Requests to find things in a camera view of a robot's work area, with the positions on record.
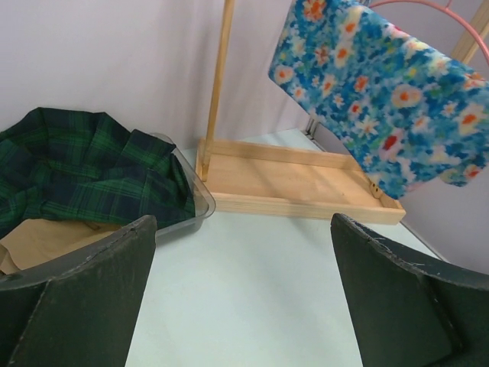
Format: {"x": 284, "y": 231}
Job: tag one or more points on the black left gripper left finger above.
{"x": 79, "y": 309}

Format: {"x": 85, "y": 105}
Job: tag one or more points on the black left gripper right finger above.
{"x": 408, "y": 308}

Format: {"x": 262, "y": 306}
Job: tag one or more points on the green plaid garment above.
{"x": 61, "y": 164}

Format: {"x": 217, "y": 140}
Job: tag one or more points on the blue floral skirt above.
{"x": 405, "y": 112}

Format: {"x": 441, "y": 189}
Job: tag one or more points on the pink plastic hanger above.
{"x": 475, "y": 31}

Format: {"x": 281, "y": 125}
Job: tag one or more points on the tan folded garment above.
{"x": 37, "y": 241}

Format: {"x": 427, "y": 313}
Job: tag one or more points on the wooden clothes rack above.
{"x": 265, "y": 179}

